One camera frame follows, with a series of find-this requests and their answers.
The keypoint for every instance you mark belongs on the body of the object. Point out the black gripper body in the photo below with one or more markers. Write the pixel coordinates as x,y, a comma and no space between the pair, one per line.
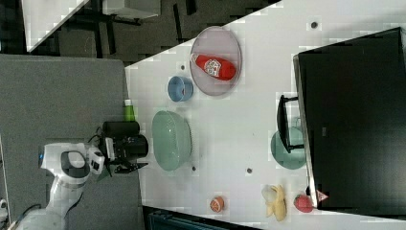
124,151

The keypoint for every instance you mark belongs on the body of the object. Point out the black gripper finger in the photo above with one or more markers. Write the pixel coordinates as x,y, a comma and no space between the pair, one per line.
130,168

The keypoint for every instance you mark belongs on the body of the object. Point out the green plastic strainer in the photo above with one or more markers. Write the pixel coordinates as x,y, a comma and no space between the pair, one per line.
172,142

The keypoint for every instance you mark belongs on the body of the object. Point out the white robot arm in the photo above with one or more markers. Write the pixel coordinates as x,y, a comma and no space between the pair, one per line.
71,165

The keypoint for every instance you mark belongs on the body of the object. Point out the black cylinder pot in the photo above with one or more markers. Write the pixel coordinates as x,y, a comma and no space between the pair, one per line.
120,129

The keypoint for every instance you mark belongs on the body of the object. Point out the green bottle white cap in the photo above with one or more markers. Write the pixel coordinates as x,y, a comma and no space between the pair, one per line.
129,115

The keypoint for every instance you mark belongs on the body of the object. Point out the blue small bowl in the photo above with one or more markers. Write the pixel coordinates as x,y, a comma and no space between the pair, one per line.
180,89

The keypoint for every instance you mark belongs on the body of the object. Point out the toy orange half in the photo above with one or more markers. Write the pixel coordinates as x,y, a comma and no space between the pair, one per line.
217,204

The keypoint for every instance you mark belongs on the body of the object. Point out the red ketchup bottle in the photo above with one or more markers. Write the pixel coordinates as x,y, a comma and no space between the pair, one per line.
216,67

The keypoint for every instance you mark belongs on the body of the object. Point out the grey round plate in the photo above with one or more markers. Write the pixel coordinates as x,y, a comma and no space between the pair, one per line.
217,42

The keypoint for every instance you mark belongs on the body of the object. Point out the yellow toy banana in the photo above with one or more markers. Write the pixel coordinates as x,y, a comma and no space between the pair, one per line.
274,197

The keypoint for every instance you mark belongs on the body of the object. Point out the red toy strawberry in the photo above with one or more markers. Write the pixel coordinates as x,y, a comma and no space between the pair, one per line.
303,203

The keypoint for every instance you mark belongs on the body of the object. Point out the toaster oven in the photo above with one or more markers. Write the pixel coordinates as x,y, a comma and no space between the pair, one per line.
352,105

